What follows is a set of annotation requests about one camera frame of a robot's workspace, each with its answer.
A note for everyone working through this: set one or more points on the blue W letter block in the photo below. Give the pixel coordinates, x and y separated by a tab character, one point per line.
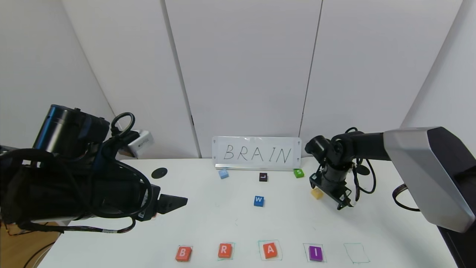
259	201

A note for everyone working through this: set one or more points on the yellow N letter block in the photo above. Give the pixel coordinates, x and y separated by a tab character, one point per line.
316	194

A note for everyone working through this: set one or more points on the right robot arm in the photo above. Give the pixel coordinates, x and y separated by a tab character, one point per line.
420	167

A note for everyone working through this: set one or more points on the black L letter block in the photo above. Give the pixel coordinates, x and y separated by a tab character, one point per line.
263	177

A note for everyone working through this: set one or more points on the orange R letter block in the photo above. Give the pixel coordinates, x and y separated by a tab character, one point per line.
225	251

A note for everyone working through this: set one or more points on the light blue letter block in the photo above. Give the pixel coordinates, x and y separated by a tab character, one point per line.
223	174

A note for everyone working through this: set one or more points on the black table grommet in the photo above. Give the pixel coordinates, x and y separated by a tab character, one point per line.
363	170
159	173

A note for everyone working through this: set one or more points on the orange A letter block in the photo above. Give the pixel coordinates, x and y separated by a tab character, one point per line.
270	251

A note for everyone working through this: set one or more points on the orange B letter block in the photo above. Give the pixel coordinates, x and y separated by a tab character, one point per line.
183	254

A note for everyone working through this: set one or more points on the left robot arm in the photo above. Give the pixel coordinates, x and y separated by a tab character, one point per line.
55	186

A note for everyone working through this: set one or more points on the white BRAIN sign board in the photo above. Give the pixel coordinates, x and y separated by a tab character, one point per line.
256	153

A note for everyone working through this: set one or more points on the purple I letter block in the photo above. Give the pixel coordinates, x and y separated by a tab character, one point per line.
315	253

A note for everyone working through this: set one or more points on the green S letter block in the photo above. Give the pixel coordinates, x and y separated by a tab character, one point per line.
299	173

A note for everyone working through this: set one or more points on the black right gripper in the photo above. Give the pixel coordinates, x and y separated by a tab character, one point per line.
332	192

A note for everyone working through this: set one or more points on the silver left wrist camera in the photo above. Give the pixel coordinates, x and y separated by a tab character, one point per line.
141	143

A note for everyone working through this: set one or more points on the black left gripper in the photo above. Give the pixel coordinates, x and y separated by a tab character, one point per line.
151	204

